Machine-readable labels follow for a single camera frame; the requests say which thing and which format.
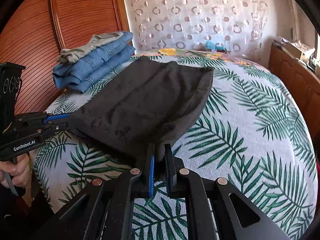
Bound lower folded blue jeans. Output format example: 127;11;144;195
67;44;135;93

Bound blue object behind bed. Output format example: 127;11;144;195
204;41;226;53

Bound folded grey garment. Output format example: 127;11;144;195
56;31;124;64

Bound black pants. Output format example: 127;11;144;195
75;57;213;157

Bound wooden side cabinet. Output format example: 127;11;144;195
268;43;320;140

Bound palm leaf print bedspread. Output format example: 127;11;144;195
31;56;318;239

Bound person's left hand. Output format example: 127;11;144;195
0;153;30;188

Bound upper folded blue jeans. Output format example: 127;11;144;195
53;31;133;89

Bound circle pattern sheer curtain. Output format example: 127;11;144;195
125;0;268;57

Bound clutter on cabinet top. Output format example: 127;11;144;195
274;36;316;73

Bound wooden slatted wardrobe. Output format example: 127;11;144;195
1;0;129;114

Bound folded blue jeans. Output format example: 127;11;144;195
53;31;133;89
67;44;135;93

